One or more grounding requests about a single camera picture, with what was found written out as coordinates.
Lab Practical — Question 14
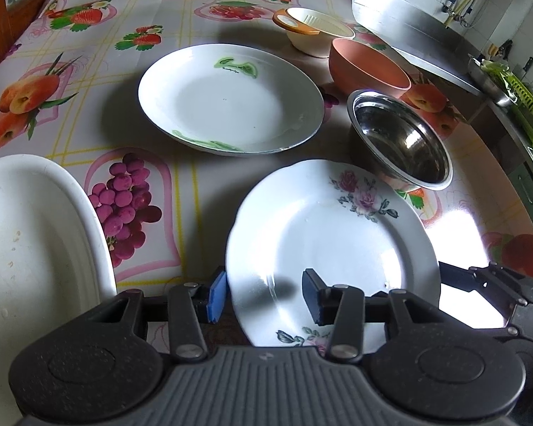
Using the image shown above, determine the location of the stainless steel counter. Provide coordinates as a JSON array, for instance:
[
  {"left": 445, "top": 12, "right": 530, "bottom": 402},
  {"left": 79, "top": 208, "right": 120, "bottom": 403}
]
[{"left": 352, "top": 2, "right": 533, "bottom": 163}]

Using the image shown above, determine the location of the green dish rack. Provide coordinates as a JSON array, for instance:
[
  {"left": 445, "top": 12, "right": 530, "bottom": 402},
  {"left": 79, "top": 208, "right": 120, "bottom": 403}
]
[{"left": 482, "top": 60, "right": 533, "bottom": 157}]

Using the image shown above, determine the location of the cream bowl with orange handle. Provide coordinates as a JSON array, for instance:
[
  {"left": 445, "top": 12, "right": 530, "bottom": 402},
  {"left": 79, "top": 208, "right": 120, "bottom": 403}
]
[{"left": 273, "top": 7, "right": 356, "bottom": 58}]

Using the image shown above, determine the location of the terracotta bowl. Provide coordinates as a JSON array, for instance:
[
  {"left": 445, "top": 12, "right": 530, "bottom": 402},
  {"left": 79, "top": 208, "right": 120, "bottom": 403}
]
[{"left": 328, "top": 38, "right": 412, "bottom": 101}]

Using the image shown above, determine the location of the steel basin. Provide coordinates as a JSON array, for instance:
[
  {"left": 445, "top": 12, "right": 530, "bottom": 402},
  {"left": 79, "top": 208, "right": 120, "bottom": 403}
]
[{"left": 467, "top": 54, "right": 517, "bottom": 108}]

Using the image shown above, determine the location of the stainless steel bowl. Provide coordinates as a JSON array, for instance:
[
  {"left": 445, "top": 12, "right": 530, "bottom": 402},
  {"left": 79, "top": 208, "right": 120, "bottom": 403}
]
[{"left": 346, "top": 89, "right": 453, "bottom": 192}]

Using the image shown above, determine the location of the fruit print tablecloth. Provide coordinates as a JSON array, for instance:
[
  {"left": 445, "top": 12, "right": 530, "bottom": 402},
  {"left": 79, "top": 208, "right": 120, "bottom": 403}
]
[{"left": 0, "top": 0, "right": 533, "bottom": 356}]

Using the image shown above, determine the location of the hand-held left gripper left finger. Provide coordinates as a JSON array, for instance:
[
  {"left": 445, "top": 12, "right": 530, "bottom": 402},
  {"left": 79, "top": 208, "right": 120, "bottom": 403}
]
[{"left": 86, "top": 267, "right": 228, "bottom": 362}]

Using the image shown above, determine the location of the white floral plate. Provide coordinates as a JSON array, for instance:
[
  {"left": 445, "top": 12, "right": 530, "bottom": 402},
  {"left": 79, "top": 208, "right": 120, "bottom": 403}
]
[{"left": 225, "top": 159, "right": 442, "bottom": 356}]

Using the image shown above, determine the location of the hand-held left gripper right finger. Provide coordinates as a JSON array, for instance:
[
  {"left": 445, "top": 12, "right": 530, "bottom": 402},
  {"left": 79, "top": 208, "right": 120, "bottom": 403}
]
[{"left": 302, "top": 268, "right": 441, "bottom": 362}]

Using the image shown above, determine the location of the white oval dish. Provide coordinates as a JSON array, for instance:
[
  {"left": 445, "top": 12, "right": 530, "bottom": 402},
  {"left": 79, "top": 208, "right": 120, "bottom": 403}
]
[{"left": 0, "top": 154, "right": 117, "bottom": 426}]

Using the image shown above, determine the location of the white plate with green print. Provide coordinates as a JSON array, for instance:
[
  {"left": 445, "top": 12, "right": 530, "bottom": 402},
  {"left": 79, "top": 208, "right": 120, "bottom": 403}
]
[{"left": 137, "top": 43, "right": 325, "bottom": 157}]

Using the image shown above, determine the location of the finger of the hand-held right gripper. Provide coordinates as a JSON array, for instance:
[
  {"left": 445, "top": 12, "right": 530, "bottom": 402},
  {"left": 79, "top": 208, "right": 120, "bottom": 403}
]
[{"left": 439, "top": 261, "right": 530, "bottom": 308}]

